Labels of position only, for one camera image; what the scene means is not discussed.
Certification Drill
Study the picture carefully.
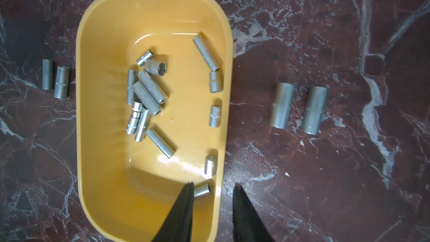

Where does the large silver socket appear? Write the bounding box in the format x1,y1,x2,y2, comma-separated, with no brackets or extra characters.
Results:
301,86,329,135

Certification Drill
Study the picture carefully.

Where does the small silver socket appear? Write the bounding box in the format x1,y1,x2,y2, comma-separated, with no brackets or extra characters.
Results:
136,49,155,67

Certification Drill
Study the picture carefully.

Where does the short silver socket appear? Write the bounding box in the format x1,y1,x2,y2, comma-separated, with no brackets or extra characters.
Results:
209,105,222,128
204,155,218,177
144,59,167,77
209,71,223,94

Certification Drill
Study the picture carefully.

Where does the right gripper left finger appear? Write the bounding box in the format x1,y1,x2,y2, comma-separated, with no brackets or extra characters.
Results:
152,183,194,242

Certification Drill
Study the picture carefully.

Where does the yellow plastic storage box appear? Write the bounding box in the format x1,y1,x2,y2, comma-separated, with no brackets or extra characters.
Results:
76,0,234,242

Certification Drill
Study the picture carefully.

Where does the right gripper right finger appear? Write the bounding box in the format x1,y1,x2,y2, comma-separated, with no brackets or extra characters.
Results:
232,183,274,242

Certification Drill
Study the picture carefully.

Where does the silver deep socket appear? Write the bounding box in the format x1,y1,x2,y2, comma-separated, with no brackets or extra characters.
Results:
270,82,295,129

